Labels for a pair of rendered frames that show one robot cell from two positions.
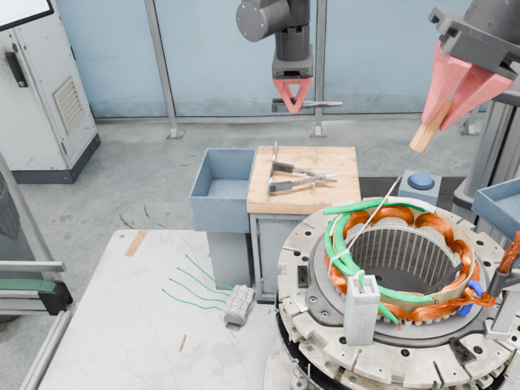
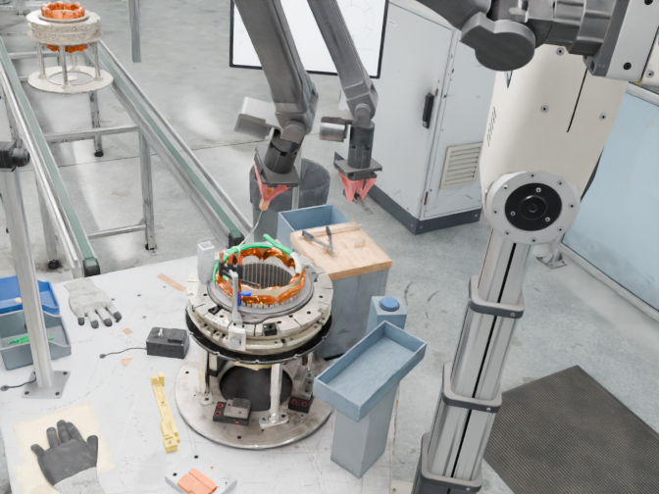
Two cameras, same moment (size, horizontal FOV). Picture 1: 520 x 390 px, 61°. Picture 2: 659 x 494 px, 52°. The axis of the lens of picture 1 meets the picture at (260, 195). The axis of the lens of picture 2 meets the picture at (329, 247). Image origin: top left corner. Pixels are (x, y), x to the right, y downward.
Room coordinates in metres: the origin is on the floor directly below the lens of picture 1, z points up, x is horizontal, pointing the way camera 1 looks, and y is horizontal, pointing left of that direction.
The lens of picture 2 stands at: (-0.23, -1.21, 1.97)
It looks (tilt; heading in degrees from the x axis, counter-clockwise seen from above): 32 degrees down; 52
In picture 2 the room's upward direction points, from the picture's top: 6 degrees clockwise
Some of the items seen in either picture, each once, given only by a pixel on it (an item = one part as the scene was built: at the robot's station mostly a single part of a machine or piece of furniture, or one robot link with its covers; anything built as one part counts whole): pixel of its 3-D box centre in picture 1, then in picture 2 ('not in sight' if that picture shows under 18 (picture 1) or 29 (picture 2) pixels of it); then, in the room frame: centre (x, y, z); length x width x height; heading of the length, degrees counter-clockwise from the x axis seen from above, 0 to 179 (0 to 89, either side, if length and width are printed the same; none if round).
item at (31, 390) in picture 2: not in sight; (46, 383); (-0.03, 0.08, 0.78); 0.09 x 0.09 x 0.01; 59
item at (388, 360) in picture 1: (395, 272); (260, 286); (0.40, -0.18, 1.09); 0.32 x 0.32 x 0.01
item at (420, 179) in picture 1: (421, 179); (389, 302); (0.66, -0.31, 1.04); 0.04 x 0.04 x 0.01
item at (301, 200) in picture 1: (304, 177); (339, 250); (0.68, -0.09, 1.05); 0.20 x 0.19 x 0.02; 81
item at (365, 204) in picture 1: (374, 206); (284, 252); (0.47, -0.16, 1.15); 0.15 x 0.04 x 0.02; 86
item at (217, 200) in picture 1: (231, 225); (310, 261); (0.70, 0.06, 0.92); 0.17 x 0.11 x 0.28; 171
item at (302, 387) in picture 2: not in sight; (304, 382); (0.47, -0.27, 0.85); 0.06 x 0.04 x 0.05; 42
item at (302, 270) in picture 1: (302, 275); not in sight; (0.39, -0.05, 1.10); 0.03 x 0.01 x 0.01; 175
